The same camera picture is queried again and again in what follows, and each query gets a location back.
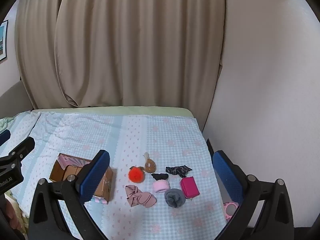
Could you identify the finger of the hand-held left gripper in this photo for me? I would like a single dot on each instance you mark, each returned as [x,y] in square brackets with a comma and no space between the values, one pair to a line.
[3,135]
[22,147]

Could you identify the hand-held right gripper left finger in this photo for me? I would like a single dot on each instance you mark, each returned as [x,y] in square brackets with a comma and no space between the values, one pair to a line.
[96,175]

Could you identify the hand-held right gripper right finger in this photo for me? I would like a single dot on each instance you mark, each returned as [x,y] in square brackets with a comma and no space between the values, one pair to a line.
[226,175]

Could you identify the cardboard box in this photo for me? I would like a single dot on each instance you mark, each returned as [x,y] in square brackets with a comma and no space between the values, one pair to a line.
[58,172]

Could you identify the dark patterned scrunchie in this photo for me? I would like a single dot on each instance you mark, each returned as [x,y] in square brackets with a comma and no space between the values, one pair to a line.
[178,170]

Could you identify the brown plush toy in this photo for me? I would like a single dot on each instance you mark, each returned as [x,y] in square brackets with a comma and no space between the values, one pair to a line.
[150,166]

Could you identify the person's left hand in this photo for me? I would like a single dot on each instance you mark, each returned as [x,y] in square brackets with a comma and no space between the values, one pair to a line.
[10,212]

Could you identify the pink striped box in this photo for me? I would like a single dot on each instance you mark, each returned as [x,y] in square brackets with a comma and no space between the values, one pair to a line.
[72,161]

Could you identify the pink round plastic object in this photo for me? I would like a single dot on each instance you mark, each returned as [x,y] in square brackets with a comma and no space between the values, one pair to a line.
[230,208]

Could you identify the pale green floral cloth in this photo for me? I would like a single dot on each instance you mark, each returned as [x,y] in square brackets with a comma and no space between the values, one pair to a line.
[22,215]

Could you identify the beige headboard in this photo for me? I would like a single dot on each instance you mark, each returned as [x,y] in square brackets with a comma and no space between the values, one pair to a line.
[12,97]

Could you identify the magenta zip pouch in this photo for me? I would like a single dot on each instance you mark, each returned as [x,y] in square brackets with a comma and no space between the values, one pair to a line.
[189,187]

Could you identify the orange pompom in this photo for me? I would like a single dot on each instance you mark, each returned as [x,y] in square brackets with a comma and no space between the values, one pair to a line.
[136,174]

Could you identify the dusty pink cloth bow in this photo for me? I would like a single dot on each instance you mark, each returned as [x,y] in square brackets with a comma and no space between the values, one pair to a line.
[140,196]

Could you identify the grey rolled sock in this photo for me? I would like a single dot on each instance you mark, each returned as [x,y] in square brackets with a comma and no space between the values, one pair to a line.
[175,197]

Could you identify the black scrunchie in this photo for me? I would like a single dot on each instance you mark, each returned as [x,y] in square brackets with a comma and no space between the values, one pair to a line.
[160,176]

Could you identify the light blue gingham blanket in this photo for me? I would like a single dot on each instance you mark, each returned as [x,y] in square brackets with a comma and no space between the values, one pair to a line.
[150,140]

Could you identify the pink rolled sock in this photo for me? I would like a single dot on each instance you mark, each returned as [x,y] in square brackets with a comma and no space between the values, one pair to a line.
[161,186]

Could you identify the pale green bed sheet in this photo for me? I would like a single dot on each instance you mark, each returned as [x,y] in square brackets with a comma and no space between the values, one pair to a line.
[162,110]

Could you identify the beige curtain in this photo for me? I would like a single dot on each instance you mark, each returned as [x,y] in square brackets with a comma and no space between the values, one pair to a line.
[125,42]

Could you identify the black bed frame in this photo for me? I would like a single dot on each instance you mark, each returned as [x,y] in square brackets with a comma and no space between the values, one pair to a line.
[210,147]

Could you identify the framed wall picture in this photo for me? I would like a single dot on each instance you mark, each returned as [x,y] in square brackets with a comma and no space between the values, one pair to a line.
[3,40]

